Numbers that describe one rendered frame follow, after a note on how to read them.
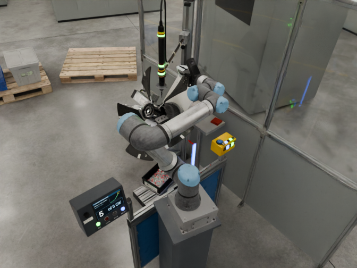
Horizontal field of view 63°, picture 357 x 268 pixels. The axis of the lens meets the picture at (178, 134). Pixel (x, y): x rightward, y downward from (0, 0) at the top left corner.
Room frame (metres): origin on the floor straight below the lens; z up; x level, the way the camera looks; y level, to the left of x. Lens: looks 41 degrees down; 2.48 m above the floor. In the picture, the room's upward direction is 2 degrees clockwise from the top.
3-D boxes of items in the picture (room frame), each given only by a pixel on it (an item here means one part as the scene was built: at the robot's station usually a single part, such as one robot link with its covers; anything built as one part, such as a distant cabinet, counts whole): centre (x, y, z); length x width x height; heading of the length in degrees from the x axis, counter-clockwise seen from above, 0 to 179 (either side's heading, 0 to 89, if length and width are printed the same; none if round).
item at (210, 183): (1.32, -0.04, 0.45); 0.82 x 0.02 x 0.66; 132
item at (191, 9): (2.36, -0.04, 0.90); 0.08 x 0.06 x 1.80; 77
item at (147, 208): (1.32, -0.04, 0.82); 0.90 x 0.04 x 0.08; 132
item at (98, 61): (4.57, 1.38, 0.07); 1.20 x 1.00 x 0.15; 99
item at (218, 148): (1.59, -0.33, 1.02); 0.16 x 0.10 x 0.11; 132
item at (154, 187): (1.40, 0.12, 0.85); 0.22 x 0.17 x 0.07; 146
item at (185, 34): (2.27, -0.02, 1.55); 0.10 x 0.07 x 0.09; 167
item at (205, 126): (2.11, -0.21, 0.85); 0.36 x 0.24 x 0.03; 42
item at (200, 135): (2.11, -0.21, 0.42); 0.04 x 0.04 x 0.83; 42
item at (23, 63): (3.93, 2.38, 0.31); 0.60 x 0.42 x 0.33; 32
